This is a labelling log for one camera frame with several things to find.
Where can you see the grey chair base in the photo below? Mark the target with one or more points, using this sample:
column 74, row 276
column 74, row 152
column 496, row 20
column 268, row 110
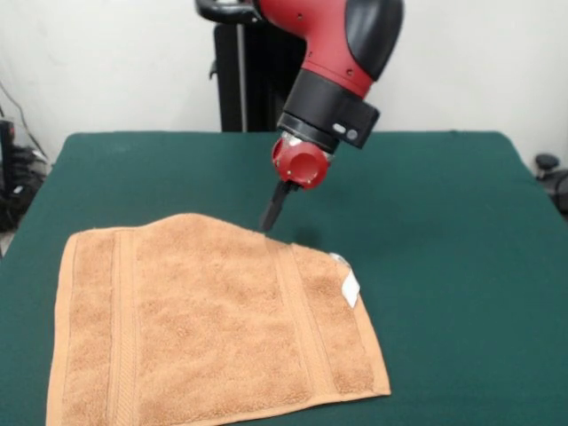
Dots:
column 552, row 177

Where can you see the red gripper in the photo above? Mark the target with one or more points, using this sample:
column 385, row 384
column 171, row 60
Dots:
column 304, row 166

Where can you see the dark green table cloth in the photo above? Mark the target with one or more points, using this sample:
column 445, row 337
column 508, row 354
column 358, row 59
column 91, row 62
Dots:
column 444, row 266

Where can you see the tan terry towel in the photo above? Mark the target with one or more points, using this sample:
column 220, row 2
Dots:
column 199, row 333

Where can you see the black equipment box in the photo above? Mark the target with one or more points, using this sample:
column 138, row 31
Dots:
column 13, row 177

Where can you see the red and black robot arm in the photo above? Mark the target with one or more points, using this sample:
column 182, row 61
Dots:
column 337, row 44

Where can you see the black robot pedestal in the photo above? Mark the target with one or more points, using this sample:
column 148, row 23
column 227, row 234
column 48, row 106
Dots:
column 257, row 80

